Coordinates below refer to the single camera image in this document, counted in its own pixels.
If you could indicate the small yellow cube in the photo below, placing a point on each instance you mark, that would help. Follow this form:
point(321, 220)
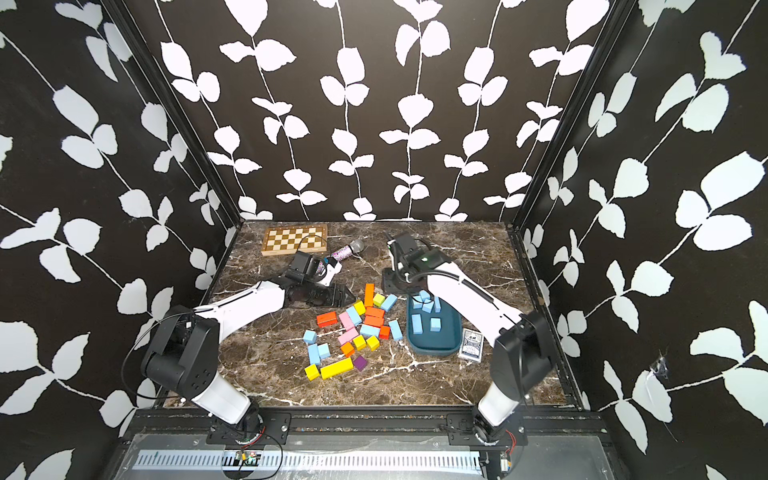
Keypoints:
point(312, 372)

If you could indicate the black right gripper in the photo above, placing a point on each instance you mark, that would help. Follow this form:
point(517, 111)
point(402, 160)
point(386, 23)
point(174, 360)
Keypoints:
point(386, 282)

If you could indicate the playing card box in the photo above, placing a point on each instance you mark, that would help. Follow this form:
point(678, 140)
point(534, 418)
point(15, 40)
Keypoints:
point(471, 347)

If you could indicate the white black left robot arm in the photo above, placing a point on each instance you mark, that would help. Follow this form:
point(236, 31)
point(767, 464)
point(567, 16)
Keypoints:
point(183, 353)

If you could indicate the yellow cube lower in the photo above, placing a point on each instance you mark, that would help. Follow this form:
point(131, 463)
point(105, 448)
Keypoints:
point(373, 343)

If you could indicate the red block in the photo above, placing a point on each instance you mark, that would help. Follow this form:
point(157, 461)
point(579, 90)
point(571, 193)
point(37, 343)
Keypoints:
point(327, 319)
point(375, 322)
point(374, 312)

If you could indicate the orange cube lower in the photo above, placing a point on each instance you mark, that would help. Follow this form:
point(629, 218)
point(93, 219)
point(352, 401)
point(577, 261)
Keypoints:
point(348, 349)

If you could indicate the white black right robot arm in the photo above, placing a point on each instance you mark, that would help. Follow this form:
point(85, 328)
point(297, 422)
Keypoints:
point(523, 348)

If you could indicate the pink block lower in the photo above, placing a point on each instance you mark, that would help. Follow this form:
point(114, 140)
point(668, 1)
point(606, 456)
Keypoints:
point(348, 336)

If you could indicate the light blue cube beside long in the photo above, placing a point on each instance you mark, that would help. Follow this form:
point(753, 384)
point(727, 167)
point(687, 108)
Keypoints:
point(323, 351)

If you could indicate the tall orange block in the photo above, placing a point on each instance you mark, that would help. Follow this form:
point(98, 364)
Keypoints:
point(369, 294)

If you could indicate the dark teal plastic tray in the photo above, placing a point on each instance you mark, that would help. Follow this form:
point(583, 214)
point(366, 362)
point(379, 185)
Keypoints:
point(443, 343)

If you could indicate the wooden chessboard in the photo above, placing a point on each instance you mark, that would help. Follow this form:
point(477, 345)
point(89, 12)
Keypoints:
point(287, 240)

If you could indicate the purple cube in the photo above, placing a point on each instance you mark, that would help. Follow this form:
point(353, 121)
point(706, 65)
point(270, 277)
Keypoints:
point(360, 363)

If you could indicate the red block left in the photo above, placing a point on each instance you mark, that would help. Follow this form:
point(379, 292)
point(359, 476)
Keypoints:
point(327, 319)

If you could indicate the light blue angled block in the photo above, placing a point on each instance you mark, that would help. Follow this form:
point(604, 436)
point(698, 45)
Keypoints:
point(354, 316)

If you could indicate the purple glitter microphone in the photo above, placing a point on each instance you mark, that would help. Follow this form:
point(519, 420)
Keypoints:
point(355, 247)

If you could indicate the long yellow block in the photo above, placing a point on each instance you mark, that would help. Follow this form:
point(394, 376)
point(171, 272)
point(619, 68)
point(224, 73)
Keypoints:
point(337, 368)

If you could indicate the pink block upper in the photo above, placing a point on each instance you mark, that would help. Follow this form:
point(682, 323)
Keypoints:
point(346, 321)

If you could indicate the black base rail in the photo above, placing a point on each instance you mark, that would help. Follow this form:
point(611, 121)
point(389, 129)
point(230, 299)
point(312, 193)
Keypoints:
point(461, 424)

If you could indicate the white slotted cable duct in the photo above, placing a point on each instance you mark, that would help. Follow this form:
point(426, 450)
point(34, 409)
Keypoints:
point(269, 461)

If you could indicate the pink block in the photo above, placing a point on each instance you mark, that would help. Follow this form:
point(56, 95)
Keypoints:
point(348, 336)
point(346, 321)

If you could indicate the light blue thin block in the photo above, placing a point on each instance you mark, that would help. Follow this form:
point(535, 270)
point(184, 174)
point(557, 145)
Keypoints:
point(416, 322)

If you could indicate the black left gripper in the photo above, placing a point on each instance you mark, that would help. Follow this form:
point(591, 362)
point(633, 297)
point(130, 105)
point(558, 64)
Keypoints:
point(339, 302)

